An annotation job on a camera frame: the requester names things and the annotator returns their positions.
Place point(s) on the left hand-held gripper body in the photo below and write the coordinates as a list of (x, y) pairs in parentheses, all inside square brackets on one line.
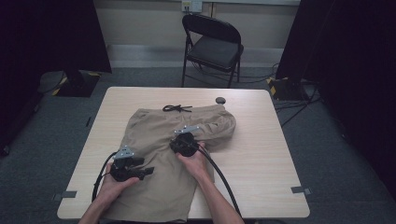
[(123, 172)]

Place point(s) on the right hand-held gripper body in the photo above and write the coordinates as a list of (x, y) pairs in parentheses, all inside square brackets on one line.
[(185, 144)]

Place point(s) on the khaki shorts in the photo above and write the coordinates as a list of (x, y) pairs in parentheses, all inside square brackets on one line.
[(155, 133)]

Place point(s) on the person's left hand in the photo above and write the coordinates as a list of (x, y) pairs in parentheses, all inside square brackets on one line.
[(115, 189)]

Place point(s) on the person's right hand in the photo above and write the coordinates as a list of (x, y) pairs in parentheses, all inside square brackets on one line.
[(194, 165)]

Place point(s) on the small round grey disc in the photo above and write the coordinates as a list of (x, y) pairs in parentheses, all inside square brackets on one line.
[(220, 100)]

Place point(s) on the black pen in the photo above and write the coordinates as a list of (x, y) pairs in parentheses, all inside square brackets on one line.
[(88, 121)]

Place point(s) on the grey tape strip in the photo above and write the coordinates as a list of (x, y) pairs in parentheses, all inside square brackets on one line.
[(300, 189), (64, 195)]

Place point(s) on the black folding chair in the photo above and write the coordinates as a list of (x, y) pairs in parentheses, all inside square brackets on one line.
[(214, 49)]

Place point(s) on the black stand base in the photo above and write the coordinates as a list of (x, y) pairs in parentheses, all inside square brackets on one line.
[(74, 84)]

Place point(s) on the yellow-black striped stand base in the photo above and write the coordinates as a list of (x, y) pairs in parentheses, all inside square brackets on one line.
[(285, 87)]

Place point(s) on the black curtain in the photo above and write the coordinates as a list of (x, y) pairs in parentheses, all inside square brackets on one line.
[(46, 34), (351, 62)]

